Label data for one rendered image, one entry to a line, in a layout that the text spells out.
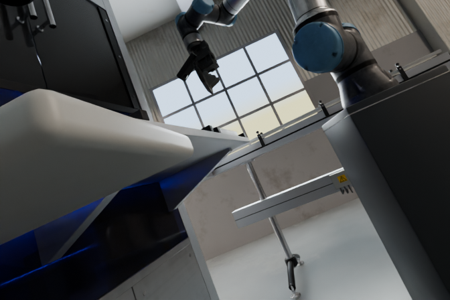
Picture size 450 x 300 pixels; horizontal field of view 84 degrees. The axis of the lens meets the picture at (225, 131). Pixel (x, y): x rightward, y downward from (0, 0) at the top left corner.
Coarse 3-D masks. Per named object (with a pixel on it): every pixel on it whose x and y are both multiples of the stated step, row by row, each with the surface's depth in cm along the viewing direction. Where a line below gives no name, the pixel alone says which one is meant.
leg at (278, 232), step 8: (248, 160) 177; (248, 168) 179; (256, 176) 178; (256, 184) 176; (264, 192) 176; (272, 216) 171; (272, 224) 171; (280, 232) 169; (280, 240) 168; (288, 248) 167; (288, 256) 166
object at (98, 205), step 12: (96, 204) 50; (72, 216) 52; (84, 216) 51; (96, 216) 53; (36, 228) 55; (48, 228) 54; (60, 228) 53; (72, 228) 52; (84, 228) 53; (36, 240) 55; (48, 240) 54; (60, 240) 53; (72, 240) 54; (48, 252) 53; (60, 252) 54
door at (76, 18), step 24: (48, 0) 95; (72, 0) 109; (48, 24) 90; (72, 24) 102; (96, 24) 117; (48, 48) 85; (72, 48) 95; (96, 48) 109; (48, 72) 80; (72, 72) 89; (96, 72) 101; (120, 72) 117; (96, 96) 95; (120, 96) 108
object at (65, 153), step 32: (32, 96) 11; (64, 96) 12; (0, 128) 11; (32, 128) 11; (64, 128) 11; (96, 128) 13; (128, 128) 17; (160, 128) 22; (0, 160) 11; (32, 160) 12; (64, 160) 14; (96, 160) 16; (128, 160) 19; (160, 160) 24; (0, 192) 14; (32, 192) 17; (64, 192) 20; (96, 192) 26; (0, 224) 22; (32, 224) 28
